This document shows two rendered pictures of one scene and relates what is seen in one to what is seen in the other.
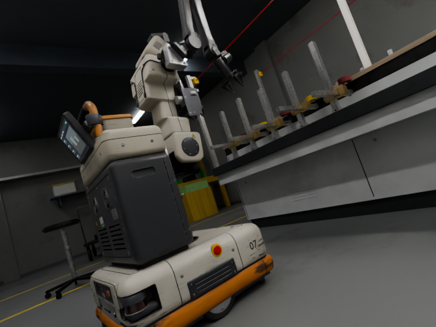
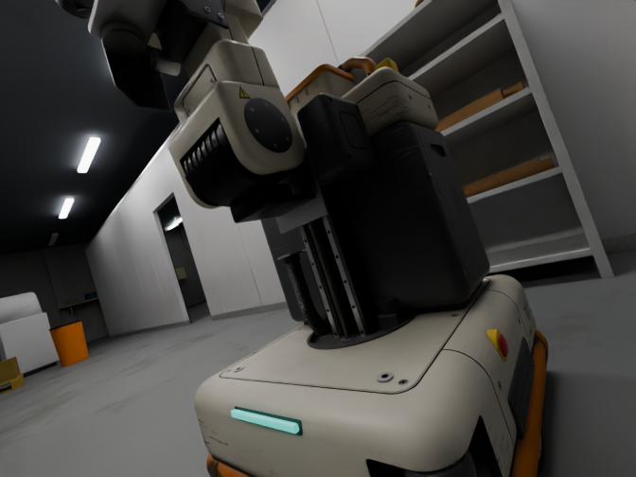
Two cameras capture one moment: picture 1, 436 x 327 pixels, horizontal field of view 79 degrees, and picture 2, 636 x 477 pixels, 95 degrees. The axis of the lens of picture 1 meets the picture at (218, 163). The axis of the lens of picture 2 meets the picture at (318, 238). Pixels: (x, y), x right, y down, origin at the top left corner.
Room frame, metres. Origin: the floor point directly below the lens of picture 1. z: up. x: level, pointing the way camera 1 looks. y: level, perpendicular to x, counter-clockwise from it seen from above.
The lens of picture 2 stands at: (2.03, 0.17, 0.48)
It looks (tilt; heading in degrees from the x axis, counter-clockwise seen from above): 3 degrees up; 169
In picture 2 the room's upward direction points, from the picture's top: 18 degrees counter-clockwise
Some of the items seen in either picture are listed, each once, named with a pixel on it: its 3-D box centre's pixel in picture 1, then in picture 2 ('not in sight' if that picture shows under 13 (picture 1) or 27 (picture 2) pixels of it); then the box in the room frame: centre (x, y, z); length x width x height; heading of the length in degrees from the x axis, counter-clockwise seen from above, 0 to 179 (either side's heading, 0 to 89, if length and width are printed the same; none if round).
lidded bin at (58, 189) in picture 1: (63, 189); not in sight; (6.85, 4.04, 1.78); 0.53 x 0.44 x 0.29; 128
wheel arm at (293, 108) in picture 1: (298, 108); not in sight; (1.74, -0.62, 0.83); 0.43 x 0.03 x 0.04; 128
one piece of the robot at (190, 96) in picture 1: (179, 107); (158, 18); (1.48, 0.11, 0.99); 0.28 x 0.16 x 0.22; 38
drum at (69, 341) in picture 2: not in sight; (70, 343); (-3.81, -3.43, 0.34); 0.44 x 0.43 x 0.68; 126
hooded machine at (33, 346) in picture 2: not in sight; (23, 333); (-4.73, -4.72, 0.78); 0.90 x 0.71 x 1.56; 38
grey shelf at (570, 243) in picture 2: not in sight; (458, 155); (0.52, 1.41, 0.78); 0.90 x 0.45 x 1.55; 38
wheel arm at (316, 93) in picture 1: (333, 93); not in sight; (1.54, -0.78, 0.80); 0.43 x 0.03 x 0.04; 128
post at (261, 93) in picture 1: (269, 117); not in sight; (2.00, -0.48, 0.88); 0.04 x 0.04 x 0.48; 38
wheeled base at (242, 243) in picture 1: (178, 272); (376, 370); (1.31, 0.34, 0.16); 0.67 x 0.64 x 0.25; 128
